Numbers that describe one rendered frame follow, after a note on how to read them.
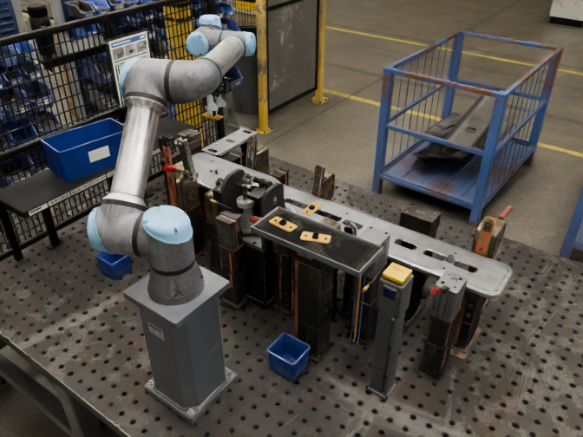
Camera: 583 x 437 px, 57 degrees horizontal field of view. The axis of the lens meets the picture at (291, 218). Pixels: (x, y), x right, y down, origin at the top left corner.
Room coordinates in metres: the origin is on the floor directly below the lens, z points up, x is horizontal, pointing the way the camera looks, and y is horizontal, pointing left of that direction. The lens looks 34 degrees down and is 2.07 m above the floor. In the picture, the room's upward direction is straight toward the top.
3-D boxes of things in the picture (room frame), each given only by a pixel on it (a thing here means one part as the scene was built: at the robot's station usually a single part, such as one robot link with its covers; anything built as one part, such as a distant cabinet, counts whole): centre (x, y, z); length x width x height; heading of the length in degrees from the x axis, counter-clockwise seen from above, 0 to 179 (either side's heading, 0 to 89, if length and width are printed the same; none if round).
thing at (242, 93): (5.15, 0.38, 0.36); 0.50 x 0.50 x 0.73
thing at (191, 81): (1.60, 0.22, 1.56); 0.49 x 0.11 x 0.12; 168
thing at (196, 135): (2.21, 0.45, 0.88); 0.08 x 0.08 x 0.36; 55
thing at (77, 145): (1.98, 0.81, 1.10); 0.30 x 0.17 x 0.13; 135
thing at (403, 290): (1.12, -0.28, 0.92); 0.08 x 0.08 x 0.44; 55
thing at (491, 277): (1.67, -0.10, 1.00); 1.38 x 0.22 x 0.02; 55
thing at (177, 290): (1.13, 0.31, 1.15); 0.15 x 0.15 x 0.10
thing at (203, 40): (1.82, 0.28, 1.56); 0.11 x 0.11 x 0.08; 78
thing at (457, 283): (1.20, -0.46, 0.88); 0.11 x 0.10 x 0.36; 145
